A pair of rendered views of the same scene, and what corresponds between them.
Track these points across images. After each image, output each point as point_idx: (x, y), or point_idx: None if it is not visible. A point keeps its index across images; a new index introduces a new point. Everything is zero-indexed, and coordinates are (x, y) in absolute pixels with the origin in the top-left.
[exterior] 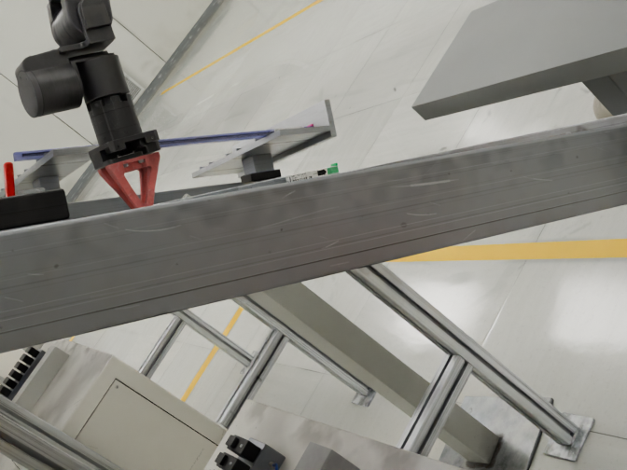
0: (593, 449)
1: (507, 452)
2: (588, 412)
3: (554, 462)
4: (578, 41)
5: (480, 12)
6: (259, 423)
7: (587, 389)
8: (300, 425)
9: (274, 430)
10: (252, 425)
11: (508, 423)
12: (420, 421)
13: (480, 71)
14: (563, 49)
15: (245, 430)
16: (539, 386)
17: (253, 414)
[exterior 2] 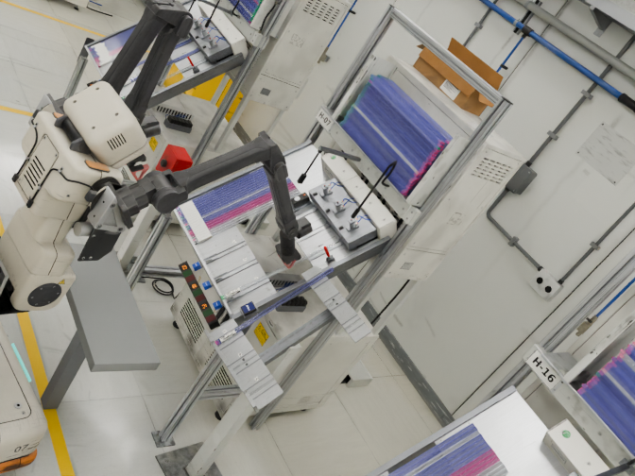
0: (160, 425)
1: (187, 460)
2: (150, 436)
3: (174, 438)
4: (118, 283)
5: (96, 353)
6: (278, 322)
7: (142, 444)
8: None
9: (273, 314)
10: (281, 325)
11: (178, 468)
12: (225, 386)
13: (135, 326)
14: (122, 288)
15: (283, 327)
16: (154, 468)
17: (280, 328)
